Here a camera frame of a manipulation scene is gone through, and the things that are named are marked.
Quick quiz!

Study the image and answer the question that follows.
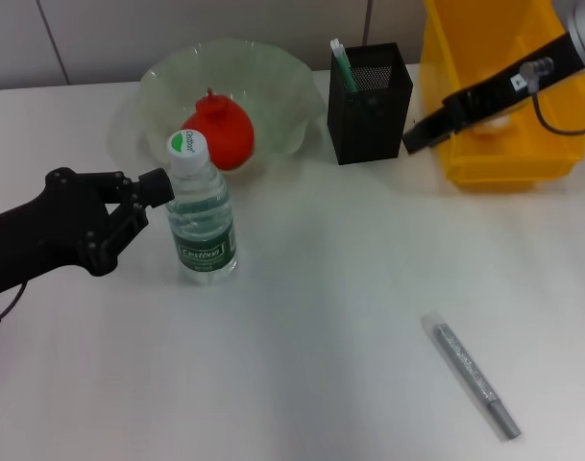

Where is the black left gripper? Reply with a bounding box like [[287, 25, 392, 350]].
[[0, 166, 174, 299]]

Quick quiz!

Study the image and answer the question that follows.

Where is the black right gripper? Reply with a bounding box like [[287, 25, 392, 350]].
[[402, 33, 585, 155]]

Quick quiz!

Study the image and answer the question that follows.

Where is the white paper ball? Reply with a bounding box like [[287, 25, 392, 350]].
[[472, 117, 512, 136]]

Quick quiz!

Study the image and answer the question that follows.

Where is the clear green-label water bottle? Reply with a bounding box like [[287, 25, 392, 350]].
[[164, 129, 239, 284]]

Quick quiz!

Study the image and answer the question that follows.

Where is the red pomegranate toy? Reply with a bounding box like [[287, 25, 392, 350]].
[[180, 86, 256, 172]]

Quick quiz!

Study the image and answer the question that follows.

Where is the green utility knife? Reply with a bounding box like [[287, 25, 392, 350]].
[[329, 38, 359, 93]]

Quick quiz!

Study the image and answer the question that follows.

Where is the black mesh pen holder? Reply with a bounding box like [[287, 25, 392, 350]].
[[326, 41, 414, 166]]

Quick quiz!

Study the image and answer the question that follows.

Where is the green glass fruit bowl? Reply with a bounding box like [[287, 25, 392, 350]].
[[138, 38, 328, 182]]

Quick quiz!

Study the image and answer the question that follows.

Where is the grey pen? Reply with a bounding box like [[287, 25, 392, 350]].
[[421, 310, 523, 441]]

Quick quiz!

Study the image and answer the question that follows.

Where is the yellow plastic bin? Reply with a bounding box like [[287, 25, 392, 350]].
[[419, 0, 585, 192]]

